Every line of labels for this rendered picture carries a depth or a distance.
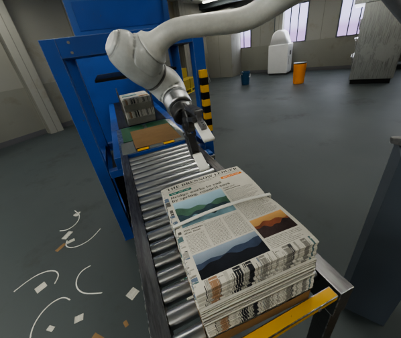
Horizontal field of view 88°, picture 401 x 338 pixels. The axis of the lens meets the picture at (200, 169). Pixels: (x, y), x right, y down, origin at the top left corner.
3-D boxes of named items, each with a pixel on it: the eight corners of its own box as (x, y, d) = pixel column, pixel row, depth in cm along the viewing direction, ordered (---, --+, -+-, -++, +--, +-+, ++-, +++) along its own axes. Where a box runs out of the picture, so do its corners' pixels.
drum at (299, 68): (293, 82, 708) (295, 62, 678) (306, 81, 687) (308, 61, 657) (290, 84, 683) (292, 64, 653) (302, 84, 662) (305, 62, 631)
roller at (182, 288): (280, 231, 77) (281, 243, 79) (156, 288, 64) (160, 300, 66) (290, 239, 73) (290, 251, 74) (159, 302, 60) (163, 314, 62)
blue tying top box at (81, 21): (172, 27, 140) (165, -12, 130) (75, 37, 124) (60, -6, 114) (157, 34, 178) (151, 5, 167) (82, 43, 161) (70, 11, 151)
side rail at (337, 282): (345, 308, 64) (355, 286, 58) (332, 316, 62) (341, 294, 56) (192, 151, 174) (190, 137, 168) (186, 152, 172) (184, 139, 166)
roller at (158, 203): (228, 187, 112) (227, 180, 110) (141, 218, 100) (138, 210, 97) (223, 182, 116) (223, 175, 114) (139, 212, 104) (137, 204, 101)
